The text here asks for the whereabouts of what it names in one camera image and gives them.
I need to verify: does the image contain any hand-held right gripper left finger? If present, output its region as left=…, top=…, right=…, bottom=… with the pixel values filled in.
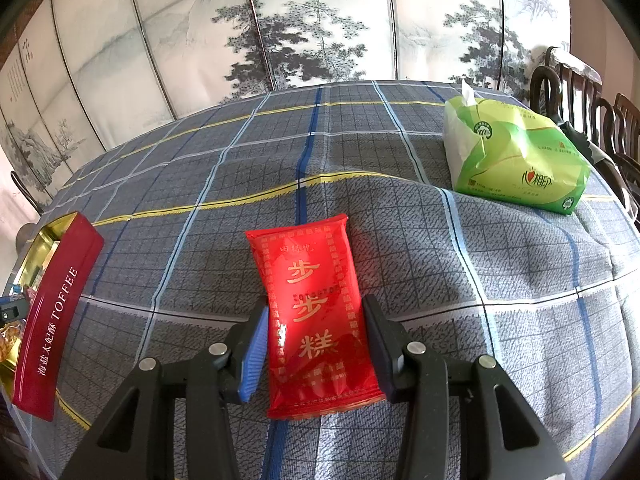
left=75, top=297, right=271, bottom=480

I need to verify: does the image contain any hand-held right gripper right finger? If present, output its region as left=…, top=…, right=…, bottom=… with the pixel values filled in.
left=362, top=294, right=568, bottom=480

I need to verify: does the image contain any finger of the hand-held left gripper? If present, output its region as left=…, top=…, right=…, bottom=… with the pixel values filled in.
left=0, top=294, right=30, bottom=325

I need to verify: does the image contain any orange snack packet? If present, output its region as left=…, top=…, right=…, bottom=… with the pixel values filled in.
left=0, top=324, right=25, bottom=367

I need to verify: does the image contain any red and gold tin box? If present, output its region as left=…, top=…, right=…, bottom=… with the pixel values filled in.
left=0, top=212, right=105, bottom=422

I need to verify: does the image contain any red snack packet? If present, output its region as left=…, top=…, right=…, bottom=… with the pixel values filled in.
left=244, top=213, right=388, bottom=421

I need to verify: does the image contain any plaid tablecloth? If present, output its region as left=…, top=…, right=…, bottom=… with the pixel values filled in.
left=10, top=79, right=640, bottom=480

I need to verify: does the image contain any thin dark chair back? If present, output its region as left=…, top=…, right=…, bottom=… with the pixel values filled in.
left=11, top=171, right=43, bottom=218

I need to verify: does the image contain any green tissue pack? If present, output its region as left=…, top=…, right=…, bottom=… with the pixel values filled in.
left=442, top=79, right=592, bottom=217

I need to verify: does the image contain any painted folding screen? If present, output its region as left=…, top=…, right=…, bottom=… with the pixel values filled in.
left=0, top=0, right=573, bottom=201

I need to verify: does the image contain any dark wooden chair with cover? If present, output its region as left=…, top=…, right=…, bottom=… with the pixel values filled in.
left=542, top=46, right=603, bottom=111

